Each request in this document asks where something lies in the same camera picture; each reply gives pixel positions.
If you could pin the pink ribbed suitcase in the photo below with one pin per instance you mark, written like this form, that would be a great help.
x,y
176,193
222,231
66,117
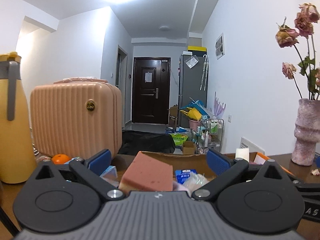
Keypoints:
x,y
77,117

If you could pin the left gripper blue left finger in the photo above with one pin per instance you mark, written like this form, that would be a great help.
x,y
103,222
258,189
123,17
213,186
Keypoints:
x,y
88,173

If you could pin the pink bucket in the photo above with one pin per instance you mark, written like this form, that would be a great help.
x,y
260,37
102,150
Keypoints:
x,y
194,124

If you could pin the grey refrigerator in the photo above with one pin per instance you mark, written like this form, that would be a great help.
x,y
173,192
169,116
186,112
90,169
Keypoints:
x,y
189,87

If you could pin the wall picture frame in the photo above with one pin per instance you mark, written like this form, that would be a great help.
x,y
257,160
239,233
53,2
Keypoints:
x,y
220,47

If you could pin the pink textured ceramic vase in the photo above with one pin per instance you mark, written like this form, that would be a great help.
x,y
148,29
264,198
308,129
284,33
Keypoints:
x,y
306,132

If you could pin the dark brown entrance door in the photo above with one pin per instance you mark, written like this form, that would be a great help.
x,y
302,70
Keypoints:
x,y
151,90

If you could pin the yellow black box on fridge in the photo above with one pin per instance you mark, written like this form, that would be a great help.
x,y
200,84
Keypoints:
x,y
197,48

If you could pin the yellow shopping bag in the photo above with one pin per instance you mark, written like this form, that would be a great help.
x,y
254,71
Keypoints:
x,y
192,113

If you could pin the blue white small packet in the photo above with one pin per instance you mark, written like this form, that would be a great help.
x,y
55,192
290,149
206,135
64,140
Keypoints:
x,y
182,175

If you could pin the fallen rose petal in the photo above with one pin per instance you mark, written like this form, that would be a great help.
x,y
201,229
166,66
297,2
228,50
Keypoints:
x,y
315,172

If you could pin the dried pink rose bouquet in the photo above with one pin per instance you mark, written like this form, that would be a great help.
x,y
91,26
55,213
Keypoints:
x,y
301,38

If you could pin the metal wire storage cart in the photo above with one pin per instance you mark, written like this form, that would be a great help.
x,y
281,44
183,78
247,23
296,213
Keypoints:
x,y
210,135

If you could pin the orange cardboard pumpkin box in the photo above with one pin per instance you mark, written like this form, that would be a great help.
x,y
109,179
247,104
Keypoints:
x,y
183,162

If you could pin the clear plastic bag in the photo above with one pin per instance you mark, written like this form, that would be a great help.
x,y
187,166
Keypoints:
x,y
194,182

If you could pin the small cardboard box on floor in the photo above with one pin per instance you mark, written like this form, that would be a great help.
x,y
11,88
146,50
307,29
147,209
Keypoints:
x,y
188,148

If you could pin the lilac fluffy scrunchie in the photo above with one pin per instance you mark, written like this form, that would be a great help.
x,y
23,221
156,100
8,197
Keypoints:
x,y
178,187

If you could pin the orange fruit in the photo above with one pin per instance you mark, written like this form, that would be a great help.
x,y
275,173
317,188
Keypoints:
x,y
60,159

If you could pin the yellow thermos jug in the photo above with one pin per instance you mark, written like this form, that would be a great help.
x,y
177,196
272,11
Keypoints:
x,y
17,156

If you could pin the pink layered sponge block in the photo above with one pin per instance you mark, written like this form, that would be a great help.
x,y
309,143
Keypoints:
x,y
146,173

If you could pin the black bag on floor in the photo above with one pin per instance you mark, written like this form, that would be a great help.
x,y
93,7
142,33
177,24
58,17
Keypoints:
x,y
135,141

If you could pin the blue tissue pack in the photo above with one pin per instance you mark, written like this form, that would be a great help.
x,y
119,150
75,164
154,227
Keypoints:
x,y
107,173

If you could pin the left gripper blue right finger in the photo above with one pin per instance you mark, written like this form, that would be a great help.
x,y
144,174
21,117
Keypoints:
x,y
228,172

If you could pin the white wall heater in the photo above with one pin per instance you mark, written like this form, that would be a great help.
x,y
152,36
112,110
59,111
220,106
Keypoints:
x,y
245,143

